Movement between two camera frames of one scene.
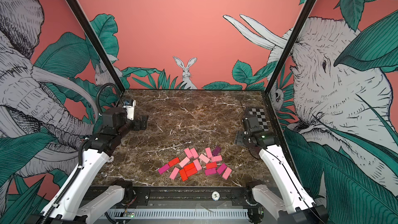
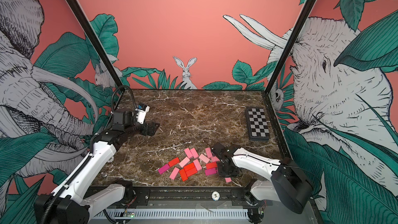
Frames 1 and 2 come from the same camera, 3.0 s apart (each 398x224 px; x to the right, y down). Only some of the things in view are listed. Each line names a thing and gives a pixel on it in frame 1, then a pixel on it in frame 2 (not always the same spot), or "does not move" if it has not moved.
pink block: (209, 152) does not move
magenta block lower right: (211, 171) does not move
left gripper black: (138, 126) → (153, 128)
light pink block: (204, 158) does not move
